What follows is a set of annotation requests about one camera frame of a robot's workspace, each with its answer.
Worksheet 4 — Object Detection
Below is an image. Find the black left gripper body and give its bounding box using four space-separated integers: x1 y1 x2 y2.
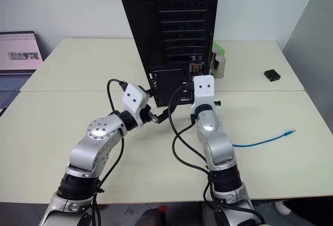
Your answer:
139 86 160 125

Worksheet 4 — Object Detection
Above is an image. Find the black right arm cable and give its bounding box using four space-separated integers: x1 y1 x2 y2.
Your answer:
168 86 265 226

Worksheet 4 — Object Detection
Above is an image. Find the green flat object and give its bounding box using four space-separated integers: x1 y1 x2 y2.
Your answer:
212 42 226 56

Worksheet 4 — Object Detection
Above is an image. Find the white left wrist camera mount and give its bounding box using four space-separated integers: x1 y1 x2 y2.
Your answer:
121 83 152 128

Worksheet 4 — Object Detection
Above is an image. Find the open laptop computer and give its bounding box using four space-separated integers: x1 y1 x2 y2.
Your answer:
0 30 44 117

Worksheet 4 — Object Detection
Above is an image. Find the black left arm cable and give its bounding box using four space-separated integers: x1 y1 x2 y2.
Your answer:
89 79 129 226

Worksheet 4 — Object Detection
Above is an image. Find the blue ethernet cable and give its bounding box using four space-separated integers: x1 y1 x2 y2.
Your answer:
232 130 297 149

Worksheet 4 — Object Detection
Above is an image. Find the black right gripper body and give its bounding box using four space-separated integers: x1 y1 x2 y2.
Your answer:
180 80 195 104

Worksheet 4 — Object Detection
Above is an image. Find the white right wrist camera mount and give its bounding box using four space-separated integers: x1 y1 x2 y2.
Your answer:
190 74 216 115

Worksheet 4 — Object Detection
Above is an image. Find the small black box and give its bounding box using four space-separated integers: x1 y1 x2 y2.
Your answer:
263 69 282 82

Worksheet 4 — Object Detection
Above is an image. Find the black computer tower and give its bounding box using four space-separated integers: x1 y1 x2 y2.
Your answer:
113 0 221 108

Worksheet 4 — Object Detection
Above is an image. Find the silver metal cylinder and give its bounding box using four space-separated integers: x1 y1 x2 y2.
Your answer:
210 46 222 60
213 55 227 79

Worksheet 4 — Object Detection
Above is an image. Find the white shoe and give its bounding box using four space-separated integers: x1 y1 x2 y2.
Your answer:
275 200 292 216

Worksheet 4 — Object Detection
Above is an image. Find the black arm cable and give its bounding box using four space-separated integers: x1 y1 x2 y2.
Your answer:
89 79 129 226
168 86 265 226

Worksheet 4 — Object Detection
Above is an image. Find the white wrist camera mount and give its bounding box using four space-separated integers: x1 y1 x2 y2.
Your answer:
121 83 152 128
190 74 216 115

